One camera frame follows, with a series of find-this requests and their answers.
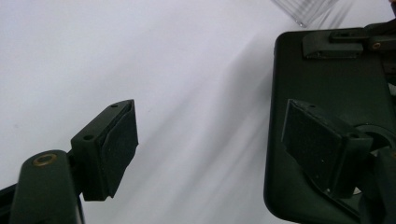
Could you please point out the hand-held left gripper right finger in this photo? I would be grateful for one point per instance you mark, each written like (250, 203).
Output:
(317, 146)

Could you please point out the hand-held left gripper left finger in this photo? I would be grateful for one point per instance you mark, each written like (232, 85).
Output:
(106, 149)

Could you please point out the clear plastic package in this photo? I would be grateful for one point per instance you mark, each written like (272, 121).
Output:
(308, 12)

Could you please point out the white board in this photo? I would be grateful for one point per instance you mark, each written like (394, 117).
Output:
(155, 46)

